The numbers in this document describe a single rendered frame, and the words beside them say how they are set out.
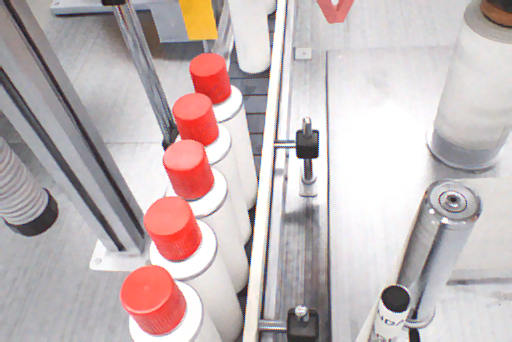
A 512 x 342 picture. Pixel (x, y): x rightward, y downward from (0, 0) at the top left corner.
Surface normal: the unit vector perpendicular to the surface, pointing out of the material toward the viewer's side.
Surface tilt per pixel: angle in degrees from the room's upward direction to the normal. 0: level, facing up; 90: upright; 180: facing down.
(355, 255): 0
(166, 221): 3
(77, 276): 0
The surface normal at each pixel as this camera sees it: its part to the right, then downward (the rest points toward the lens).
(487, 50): -0.64, 0.66
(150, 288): -0.16, -0.62
